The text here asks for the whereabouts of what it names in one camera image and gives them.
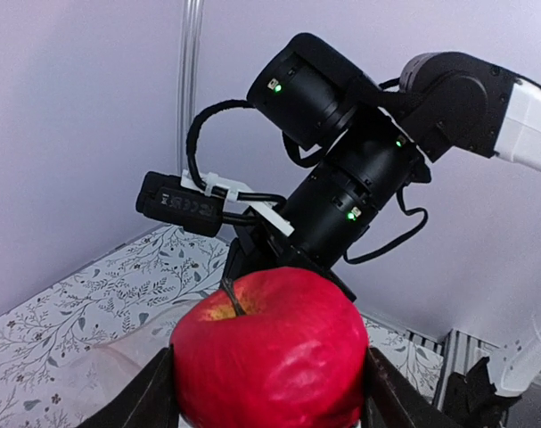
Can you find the floral patterned table mat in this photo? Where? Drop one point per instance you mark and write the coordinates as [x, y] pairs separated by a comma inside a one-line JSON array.
[[98, 304]]

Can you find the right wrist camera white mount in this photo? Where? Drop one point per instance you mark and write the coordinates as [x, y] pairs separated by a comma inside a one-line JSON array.
[[178, 201]]

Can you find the red apple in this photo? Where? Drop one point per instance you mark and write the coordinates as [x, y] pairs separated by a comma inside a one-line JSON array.
[[284, 348]]

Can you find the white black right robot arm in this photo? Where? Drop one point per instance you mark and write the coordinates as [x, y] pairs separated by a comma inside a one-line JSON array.
[[364, 142]]

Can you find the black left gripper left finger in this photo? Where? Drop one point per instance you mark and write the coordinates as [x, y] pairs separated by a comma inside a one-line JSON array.
[[148, 401]]

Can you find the aluminium front rail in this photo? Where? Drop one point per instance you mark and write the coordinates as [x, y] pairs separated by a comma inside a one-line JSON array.
[[431, 362]]

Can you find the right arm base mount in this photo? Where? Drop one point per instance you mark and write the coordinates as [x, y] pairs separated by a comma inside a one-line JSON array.
[[471, 399]]

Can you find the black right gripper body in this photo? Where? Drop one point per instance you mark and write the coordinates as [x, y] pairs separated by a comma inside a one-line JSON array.
[[257, 248]]

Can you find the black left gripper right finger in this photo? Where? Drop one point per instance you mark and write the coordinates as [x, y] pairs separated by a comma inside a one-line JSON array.
[[389, 395]]

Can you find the right aluminium frame post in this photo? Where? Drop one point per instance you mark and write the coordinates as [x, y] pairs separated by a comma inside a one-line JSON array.
[[187, 76]]

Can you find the clear zip top bag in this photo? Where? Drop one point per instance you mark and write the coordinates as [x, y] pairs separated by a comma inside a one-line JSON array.
[[104, 370]]

